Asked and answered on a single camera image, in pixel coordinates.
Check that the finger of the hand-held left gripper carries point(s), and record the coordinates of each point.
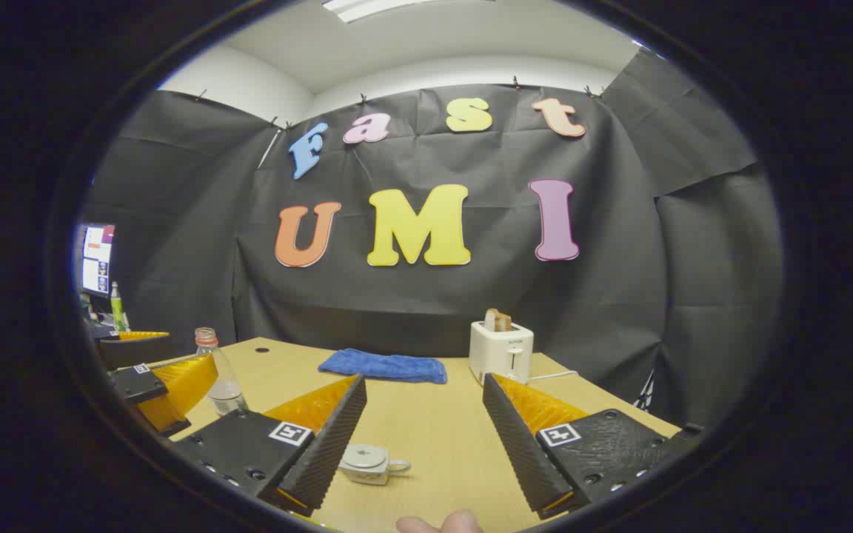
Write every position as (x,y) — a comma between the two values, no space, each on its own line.
(134,385)
(138,352)

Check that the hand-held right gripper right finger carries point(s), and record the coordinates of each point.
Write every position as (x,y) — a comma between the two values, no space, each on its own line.
(519,451)

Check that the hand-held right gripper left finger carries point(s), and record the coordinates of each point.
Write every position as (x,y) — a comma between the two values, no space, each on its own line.
(330,444)

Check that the white teacup lid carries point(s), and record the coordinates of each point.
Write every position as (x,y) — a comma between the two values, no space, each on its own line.
(363,455)

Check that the white ceramic teacup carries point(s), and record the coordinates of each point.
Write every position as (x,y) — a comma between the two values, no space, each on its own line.
(375,476)

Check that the clear plastic water bottle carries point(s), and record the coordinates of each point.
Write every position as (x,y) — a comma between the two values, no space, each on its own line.
(225,389)

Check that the green bottle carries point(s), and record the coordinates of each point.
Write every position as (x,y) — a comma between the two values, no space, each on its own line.
(118,307)

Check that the blue towel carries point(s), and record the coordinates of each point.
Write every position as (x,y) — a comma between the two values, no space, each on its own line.
(386,366)

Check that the white toaster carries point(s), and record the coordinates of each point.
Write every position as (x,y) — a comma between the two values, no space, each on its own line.
(499,355)

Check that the computer monitor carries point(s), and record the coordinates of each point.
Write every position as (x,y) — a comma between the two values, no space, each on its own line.
(97,259)

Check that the bread slice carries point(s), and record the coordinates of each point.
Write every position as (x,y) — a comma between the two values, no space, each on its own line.
(498,320)

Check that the ceiling light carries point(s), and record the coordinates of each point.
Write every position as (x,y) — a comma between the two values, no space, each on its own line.
(367,7)

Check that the white metal frame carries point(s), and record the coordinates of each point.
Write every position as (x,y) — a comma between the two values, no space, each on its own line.
(646,390)

